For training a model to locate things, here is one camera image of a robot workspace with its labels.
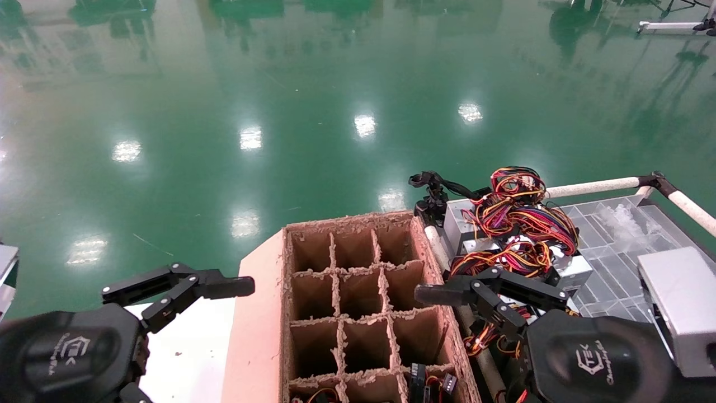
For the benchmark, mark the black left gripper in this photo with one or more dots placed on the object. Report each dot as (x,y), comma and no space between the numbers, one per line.
(61,358)

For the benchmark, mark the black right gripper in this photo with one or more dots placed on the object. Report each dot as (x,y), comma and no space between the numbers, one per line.
(593,364)

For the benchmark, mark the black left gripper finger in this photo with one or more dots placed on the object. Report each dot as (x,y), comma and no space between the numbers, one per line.
(224,285)

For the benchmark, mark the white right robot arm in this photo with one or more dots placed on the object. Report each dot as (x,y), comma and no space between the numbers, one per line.
(682,302)

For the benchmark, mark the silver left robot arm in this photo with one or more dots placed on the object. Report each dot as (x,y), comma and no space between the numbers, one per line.
(6,268)

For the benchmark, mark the brown cardboard divider box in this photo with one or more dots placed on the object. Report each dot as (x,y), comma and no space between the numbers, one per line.
(257,336)

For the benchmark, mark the power supply inside box cell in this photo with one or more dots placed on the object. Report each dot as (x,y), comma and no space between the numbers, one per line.
(321,398)

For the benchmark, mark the crumpled clear plastic film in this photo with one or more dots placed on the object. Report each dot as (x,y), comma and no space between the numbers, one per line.
(632,221)

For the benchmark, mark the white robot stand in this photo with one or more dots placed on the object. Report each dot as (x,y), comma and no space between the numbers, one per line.
(665,26)

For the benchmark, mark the white pipe cart frame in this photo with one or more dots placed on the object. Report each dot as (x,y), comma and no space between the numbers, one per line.
(593,186)

